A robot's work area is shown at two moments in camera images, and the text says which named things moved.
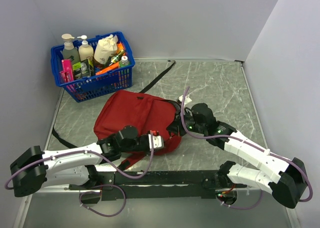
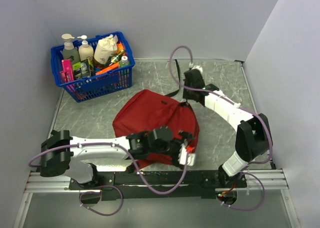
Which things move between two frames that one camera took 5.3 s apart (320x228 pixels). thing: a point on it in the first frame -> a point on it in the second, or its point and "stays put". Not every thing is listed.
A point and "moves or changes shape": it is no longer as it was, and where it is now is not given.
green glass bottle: (116, 58) stays put
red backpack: (147, 113) moves or changes shape
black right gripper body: (190, 122) -> (187, 93)
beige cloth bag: (106, 48) stays put
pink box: (66, 75) stays put
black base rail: (195, 185) stays put
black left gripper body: (140, 145) -> (171, 148)
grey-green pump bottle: (69, 50) stays put
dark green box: (83, 69) stays put
